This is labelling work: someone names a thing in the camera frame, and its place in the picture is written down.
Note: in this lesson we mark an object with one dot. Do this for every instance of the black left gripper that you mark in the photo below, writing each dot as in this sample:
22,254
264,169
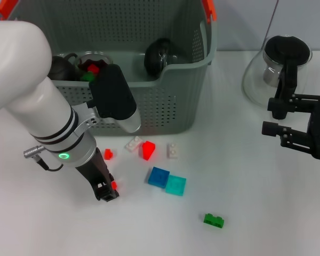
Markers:
94,173

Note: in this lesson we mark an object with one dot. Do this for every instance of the green toy brick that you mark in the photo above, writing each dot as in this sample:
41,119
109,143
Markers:
213,220
86,77

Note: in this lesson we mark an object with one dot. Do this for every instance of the dark red curved toy brick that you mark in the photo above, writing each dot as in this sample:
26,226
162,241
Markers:
93,68

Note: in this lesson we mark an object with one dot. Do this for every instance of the glass teacup with black holder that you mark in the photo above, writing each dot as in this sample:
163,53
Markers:
106,60

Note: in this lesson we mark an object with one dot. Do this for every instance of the black round object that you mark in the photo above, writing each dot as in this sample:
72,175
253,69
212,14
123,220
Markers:
157,57

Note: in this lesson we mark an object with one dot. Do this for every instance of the silver left gripper elbow plug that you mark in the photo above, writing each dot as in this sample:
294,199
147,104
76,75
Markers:
33,151

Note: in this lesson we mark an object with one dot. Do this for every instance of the grey perforated plastic storage basket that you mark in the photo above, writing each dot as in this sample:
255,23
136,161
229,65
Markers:
162,106

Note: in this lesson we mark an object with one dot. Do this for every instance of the white toy brick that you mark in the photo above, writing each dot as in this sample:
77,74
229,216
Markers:
133,144
173,151

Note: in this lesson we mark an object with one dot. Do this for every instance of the blue flat toy brick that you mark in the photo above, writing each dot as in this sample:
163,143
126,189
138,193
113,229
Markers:
158,177

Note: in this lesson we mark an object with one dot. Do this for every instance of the red sloped toy brick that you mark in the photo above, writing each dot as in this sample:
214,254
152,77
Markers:
148,150

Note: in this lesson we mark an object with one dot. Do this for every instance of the cyan flat toy brick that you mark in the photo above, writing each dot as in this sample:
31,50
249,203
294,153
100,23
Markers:
176,185

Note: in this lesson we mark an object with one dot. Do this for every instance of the dark clay teapot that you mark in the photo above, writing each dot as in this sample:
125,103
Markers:
61,70

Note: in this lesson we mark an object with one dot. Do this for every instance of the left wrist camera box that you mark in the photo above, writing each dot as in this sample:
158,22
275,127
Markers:
112,93

